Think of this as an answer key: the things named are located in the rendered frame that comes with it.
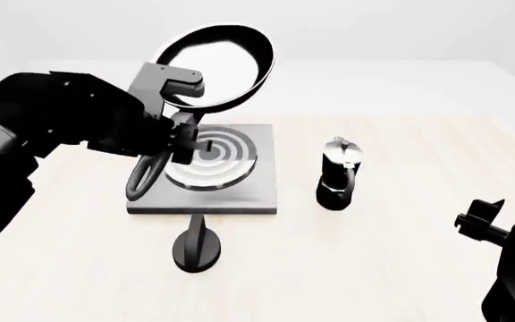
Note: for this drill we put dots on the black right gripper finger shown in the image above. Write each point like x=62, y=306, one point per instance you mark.
x=481, y=226
x=485, y=208

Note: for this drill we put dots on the black moka pot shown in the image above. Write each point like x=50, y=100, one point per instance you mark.
x=335, y=174

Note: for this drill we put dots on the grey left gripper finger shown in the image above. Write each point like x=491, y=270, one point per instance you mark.
x=150, y=84
x=187, y=144

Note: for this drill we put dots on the black frying pan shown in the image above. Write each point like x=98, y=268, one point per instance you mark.
x=264, y=63

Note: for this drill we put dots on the black stove knob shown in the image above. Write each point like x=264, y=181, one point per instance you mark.
x=197, y=248

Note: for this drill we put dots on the grey square stove base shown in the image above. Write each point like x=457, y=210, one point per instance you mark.
x=262, y=188

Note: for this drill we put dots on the round ringed stove burner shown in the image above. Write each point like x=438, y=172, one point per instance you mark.
x=235, y=157

